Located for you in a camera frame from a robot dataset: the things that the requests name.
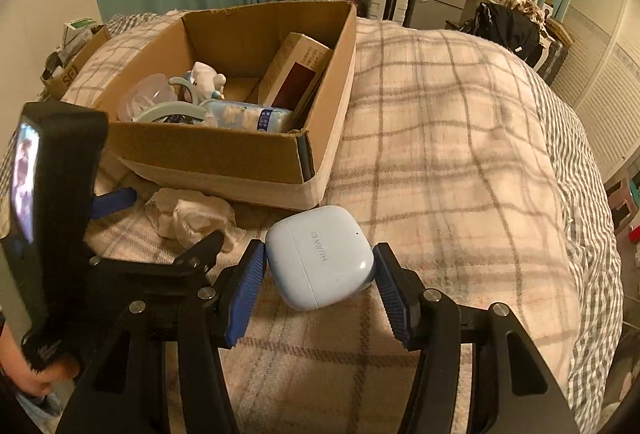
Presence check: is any white lace cloth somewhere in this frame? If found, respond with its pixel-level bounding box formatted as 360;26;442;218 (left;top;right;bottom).
144;188;246;253

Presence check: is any light blue earbuds case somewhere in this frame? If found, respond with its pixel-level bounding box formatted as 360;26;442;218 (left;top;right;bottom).
265;205;374;311

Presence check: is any grey tape roll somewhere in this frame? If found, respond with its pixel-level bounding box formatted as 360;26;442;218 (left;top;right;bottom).
132;101;207;123

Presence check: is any clear plastic water bottle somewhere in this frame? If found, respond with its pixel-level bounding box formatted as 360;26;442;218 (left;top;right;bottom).
117;73;177;122

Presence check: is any person hand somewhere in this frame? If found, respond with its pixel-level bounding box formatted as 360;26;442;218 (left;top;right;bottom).
0;316;79;397

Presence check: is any phone mounted on gripper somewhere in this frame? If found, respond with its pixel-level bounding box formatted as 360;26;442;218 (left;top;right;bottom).
2;101;108;326

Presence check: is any open cardboard box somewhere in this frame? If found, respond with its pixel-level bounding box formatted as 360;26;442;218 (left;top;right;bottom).
94;0;356;209

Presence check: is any blue white tissue pack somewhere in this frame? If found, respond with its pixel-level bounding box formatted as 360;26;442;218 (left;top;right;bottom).
201;99;293;134

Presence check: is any white figurine toy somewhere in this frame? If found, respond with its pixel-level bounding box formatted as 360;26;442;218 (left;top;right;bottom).
184;61;227;102

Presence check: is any small cardboard box with items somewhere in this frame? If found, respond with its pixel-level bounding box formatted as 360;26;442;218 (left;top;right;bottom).
40;18;111;100

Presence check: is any brown rectangular carton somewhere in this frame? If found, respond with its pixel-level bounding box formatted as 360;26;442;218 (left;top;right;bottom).
258;32;333;113

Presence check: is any small colourful stool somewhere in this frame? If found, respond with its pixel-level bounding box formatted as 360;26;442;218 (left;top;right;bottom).
604;168;639;235

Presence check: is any plaid bed blanket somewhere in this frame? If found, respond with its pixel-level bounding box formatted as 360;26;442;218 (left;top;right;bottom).
60;10;626;434

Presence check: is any white louvered wardrobe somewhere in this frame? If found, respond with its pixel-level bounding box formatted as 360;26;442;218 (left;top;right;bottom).
552;0;639;180

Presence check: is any black jacket on chair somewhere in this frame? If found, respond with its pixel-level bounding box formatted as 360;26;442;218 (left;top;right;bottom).
460;2;542;66

